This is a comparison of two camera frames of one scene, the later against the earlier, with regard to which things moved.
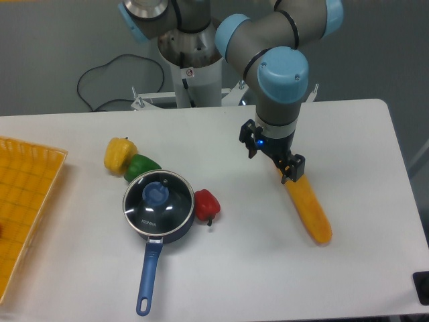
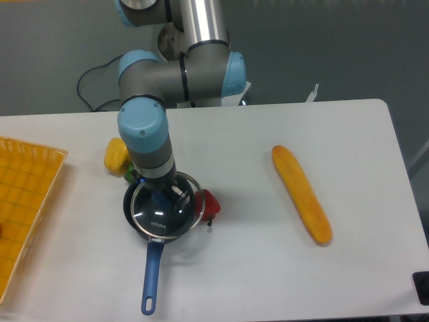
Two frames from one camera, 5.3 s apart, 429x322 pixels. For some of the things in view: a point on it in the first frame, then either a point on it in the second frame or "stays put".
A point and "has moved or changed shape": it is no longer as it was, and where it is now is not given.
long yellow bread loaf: x=310 y=210 stays put
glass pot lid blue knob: x=155 y=193 has moved or changed shape
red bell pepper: x=207 y=205 stays put
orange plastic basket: x=28 y=174 stays put
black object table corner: x=421 y=279 stays put
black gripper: x=277 y=148 → x=164 y=184
